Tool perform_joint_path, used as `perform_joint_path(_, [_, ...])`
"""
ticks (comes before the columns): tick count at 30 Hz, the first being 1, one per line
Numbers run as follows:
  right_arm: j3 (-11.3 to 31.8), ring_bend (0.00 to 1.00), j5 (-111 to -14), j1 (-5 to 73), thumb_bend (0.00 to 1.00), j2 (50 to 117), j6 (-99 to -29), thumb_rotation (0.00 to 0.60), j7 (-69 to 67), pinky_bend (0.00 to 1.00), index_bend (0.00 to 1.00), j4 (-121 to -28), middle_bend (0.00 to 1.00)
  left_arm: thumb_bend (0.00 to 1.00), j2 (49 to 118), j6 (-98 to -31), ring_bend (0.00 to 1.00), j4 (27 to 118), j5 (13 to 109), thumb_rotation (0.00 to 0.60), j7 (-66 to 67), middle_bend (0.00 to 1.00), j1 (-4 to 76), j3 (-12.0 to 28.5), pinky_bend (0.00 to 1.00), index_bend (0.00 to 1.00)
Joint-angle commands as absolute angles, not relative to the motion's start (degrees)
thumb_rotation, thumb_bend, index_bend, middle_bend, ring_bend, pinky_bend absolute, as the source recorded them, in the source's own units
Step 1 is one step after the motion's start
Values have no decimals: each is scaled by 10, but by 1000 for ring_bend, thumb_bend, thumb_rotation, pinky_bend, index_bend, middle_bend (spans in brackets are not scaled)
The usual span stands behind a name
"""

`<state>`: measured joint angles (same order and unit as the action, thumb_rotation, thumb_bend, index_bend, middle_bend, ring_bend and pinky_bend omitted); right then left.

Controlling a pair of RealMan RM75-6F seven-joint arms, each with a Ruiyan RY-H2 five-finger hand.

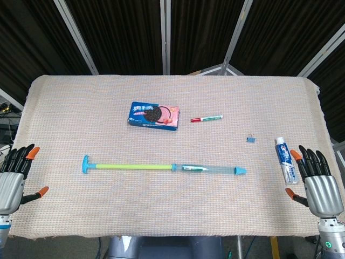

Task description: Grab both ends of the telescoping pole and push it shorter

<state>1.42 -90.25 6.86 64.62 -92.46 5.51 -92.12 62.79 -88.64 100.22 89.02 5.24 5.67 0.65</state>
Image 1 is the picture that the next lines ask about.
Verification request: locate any long blue-green pump tube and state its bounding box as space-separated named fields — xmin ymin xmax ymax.
xmin=81 ymin=155 xmax=174 ymax=175

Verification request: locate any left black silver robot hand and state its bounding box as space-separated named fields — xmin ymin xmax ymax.
xmin=0 ymin=144 xmax=50 ymax=216

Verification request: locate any white marker red cap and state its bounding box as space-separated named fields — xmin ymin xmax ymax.
xmin=190 ymin=114 xmax=224 ymax=123

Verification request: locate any beige woven tablecloth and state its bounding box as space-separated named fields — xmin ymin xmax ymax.
xmin=8 ymin=74 xmax=337 ymax=240

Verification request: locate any clear plastic tube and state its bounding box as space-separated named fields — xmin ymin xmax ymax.
xmin=171 ymin=163 xmax=247 ymax=175

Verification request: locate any white blue toothpaste tube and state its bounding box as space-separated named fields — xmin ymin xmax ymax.
xmin=274 ymin=137 xmax=299 ymax=186

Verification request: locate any blue pink Oreo box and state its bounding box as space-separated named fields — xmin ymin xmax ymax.
xmin=127 ymin=101 xmax=181 ymax=132

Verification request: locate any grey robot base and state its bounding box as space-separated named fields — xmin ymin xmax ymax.
xmin=107 ymin=236 xmax=224 ymax=259

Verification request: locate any dark folding screen panel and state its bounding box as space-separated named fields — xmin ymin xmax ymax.
xmin=53 ymin=0 xmax=171 ymax=76
xmin=164 ymin=0 xmax=254 ymax=76
xmin=298 ymin=26 xmax=345 ymax=142
xmin=0 ymin=0 xmax=99 ymax=94
xmin=223 ymin=0 xmax=345 ymax=77

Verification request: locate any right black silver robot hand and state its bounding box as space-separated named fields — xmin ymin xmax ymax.
xmin=285 ymin=145 xmax=344 ymax=219

